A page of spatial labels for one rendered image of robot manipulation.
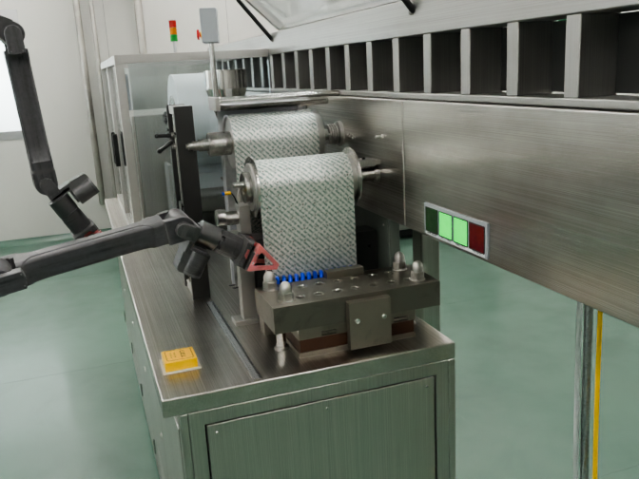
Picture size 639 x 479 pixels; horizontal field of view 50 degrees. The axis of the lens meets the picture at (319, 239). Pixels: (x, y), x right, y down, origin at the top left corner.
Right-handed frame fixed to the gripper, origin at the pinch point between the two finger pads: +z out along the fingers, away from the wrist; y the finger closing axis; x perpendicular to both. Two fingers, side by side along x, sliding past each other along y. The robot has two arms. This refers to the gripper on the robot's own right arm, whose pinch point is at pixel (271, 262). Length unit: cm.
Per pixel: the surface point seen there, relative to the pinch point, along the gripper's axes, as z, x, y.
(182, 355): -13.8, -25.2, 11.2
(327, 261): 13.1, 5.5, 0.4
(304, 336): 7.3, -10.0, 19.1
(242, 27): 72, 143, -555
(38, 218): -30, -115, -556
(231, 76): -13, 42, -71
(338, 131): 11.9, 38.1, -28.2
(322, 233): 8.7, 11.5, 0.4
